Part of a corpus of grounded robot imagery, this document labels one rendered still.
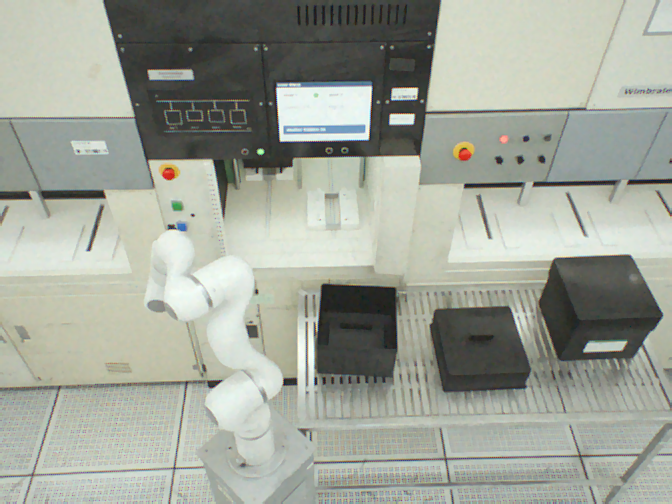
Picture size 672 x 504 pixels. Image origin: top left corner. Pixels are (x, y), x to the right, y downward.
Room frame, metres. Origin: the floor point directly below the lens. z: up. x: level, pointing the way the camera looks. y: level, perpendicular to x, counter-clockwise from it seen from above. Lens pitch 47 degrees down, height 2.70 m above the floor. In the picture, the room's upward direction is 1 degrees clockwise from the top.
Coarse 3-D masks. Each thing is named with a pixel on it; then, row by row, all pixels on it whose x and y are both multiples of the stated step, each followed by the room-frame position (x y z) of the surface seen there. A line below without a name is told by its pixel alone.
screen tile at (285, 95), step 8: (288, 96) 1.62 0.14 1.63; (296, 96) 1.62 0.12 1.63; (304, 96) 1.62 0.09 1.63; (320, 96) 1.63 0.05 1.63; (288, 104) 1.62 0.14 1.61; (296, 104) 1.62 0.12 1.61; (312, 104) 1.62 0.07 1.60; (320, 104) 1.63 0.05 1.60; (288, 112) 1.62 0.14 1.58; (296, 112) 1.62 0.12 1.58; (304, 112) 1.62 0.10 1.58; (312, 112) 1.62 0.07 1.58; (320, 112) 1.63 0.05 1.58; (288, 120) 1.62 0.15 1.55; (296, 120) 1.62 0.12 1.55; (304, 120) 1.62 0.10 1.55; (312, 120) 1.62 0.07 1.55; (320, 120) 1.63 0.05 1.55
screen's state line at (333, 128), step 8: (288, 128) 1.62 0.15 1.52; (296, 128) 1.62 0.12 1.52; (304, 128) 1.62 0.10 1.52; (312, 128) 1.62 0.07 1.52; (320, 128) 1.63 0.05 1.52; (328, 128) 1.63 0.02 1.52; (336, 128) 1.63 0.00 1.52; (344, 128) 1.63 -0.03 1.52; (352, 128) 1.63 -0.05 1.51; (360, 128) 1.63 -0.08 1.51
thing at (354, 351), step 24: (336, 288) 1.48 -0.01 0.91; (360, 288) 1.48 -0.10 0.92; (384, 288) 1.47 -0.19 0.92; (336, 312) 1.48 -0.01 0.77; (360, 312) 1.48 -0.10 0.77; (384, 312) 1.47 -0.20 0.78; (336, 336) 1.37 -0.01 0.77; (360, 336) 1.37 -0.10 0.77; (384, 336) 1.36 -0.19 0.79; (336, 360) 1.21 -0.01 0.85; (360, 360) 1.21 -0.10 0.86; (384, 360) 1.20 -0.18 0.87
